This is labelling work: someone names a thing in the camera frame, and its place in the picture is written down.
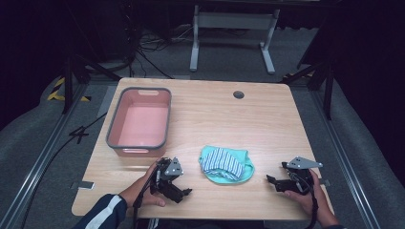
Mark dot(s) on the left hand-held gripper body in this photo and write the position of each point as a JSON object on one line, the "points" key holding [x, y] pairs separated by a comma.
{"points": [[173, 168]]}

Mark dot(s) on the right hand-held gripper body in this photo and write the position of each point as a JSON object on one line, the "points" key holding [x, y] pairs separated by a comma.
{"points": [[302, 178]]}

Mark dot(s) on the person's right hand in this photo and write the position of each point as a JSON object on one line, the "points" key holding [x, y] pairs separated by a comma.
{"points": [[320, 200]]}

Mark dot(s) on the person's left hand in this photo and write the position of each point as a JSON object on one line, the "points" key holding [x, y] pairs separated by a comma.
{"points": [[137, 190]]}

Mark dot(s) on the grey tape piece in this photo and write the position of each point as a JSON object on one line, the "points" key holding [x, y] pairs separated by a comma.
{"points": [[86, 185], [325, 182]]}

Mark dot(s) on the pink bin with grey rim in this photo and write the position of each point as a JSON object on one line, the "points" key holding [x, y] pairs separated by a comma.
{"points": [[141, 122]]}

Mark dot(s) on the teal striped cloth shorts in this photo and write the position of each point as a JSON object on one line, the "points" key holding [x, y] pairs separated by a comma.
{"points": [[226, 165]]}

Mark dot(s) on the black metal stand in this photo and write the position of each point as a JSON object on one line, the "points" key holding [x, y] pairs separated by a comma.
{"points": [[328, 92], [67, 86]]}

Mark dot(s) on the yellow black floor tape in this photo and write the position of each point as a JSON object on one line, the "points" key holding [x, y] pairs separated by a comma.
{"points": [[54, 94]]}

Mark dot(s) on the aluminium floor rail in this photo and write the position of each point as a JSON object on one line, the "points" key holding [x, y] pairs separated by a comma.
{"points": [[347, 165], [38, 162]]}

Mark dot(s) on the white metal desk frame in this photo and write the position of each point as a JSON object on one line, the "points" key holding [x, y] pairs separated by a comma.
{"points": [[234, 20]]}

